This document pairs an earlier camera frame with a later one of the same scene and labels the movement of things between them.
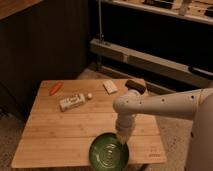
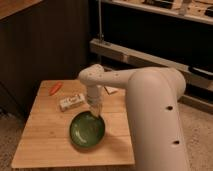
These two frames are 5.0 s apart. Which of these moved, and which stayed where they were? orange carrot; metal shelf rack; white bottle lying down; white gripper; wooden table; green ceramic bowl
Moved: green ceramic bowl; white gripper
Stayed: wooden table; orange carrot; metal shelf rack; white bottle lying down
